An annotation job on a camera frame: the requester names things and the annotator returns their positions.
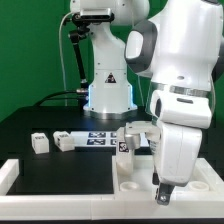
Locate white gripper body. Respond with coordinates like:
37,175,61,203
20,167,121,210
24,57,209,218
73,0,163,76
150,121,202,186

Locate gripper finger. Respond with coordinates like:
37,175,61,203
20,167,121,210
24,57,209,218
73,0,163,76
155,183,174,206

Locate white square table top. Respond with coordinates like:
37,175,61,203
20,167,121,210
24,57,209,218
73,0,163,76
112,156,224,200

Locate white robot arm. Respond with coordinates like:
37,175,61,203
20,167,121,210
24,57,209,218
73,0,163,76
70,0,223,205

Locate white U-shaped obstacle fence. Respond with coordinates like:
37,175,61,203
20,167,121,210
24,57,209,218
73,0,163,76
0,159,224,221

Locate white sheet with tags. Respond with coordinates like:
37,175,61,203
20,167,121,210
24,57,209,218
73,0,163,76
70,130,150,148

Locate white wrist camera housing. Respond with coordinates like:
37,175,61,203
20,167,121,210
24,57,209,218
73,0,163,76
124,121,160,150

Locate black cables at base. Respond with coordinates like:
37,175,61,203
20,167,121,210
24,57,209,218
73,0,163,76
33,88,90,108

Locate grey camera on mount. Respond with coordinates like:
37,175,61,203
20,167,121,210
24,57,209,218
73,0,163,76
80,8,112,19

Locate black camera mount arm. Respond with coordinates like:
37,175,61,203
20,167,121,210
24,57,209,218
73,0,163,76
68,13,90,89

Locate white cable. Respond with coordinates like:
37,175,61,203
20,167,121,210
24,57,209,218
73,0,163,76
58,11,76,108

